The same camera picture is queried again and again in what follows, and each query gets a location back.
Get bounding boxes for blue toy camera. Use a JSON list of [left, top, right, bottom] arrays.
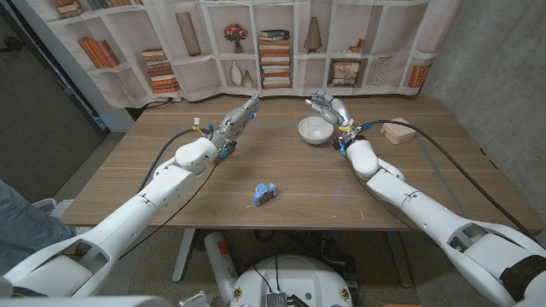
[[253, 182, 279, 207]]

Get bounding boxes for person's leg in jeans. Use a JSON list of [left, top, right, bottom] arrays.
[[0, 177, 78, 274]]

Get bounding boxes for white domed robot torso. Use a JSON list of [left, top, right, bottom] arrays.
[[229, 254, 354, 307]]

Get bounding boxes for light grey chair base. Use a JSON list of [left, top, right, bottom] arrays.
[[32, 197, 107, 257]]

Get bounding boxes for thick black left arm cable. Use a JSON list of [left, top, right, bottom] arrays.
[[138, 126, 212, 193]]

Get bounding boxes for black floor cable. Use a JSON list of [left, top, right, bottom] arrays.
[[140, 96, 175, 111]]

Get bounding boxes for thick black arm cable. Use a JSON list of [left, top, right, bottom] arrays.
[[356, 119, 534, 238], [138, 126, 212, 193]]

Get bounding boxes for white roll with orange label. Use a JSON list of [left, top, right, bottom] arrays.
[[203, 231, 239, 304]]

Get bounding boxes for silver metal bracket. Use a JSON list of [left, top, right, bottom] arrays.
[[178, 291, 214, 307]]

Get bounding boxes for printed bookshelf backdrop cloth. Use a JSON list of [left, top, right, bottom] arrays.
[[25, 0, 464, 108]]

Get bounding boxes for white ceramic bowl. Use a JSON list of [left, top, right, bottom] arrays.
[[297, 116, 335, 146]]

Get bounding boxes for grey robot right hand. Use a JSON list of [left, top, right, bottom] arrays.
[[304, 90, 367, 151]]

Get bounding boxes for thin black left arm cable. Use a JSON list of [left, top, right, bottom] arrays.
[[119, 164, 219, 260]]

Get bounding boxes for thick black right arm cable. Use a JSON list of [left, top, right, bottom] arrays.
[[356, 119, 534, 238]]

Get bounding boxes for beige jewelry box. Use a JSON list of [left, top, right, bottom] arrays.
[[380, 117, 418, 145]]

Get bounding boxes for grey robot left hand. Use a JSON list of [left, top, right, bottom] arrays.
[[208, 93, 261, 155]]

